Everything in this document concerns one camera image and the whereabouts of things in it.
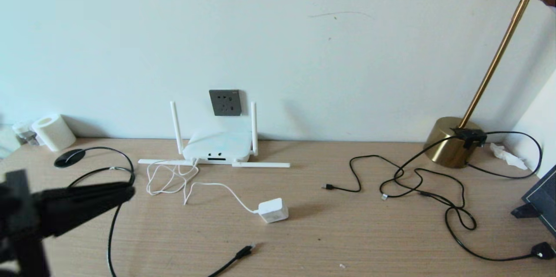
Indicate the black clip stand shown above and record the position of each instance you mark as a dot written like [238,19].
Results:
[525,211]

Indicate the grey wall socket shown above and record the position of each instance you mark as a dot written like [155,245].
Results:
[225,103]

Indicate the white router with antennas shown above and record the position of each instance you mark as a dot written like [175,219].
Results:
[217,144]

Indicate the crumpled white tissue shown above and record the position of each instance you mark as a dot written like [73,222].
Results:
[508,155]

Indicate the white power adapter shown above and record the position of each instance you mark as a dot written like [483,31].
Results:
[273,210]

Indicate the translucent white container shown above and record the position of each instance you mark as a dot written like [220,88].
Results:
[8,142]

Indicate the white paper roll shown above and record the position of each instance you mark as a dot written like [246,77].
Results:
[54,133]

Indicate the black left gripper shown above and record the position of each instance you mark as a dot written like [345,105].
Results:
[17,207]

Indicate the brass desk lamp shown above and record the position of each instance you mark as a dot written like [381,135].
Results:
[447,142]

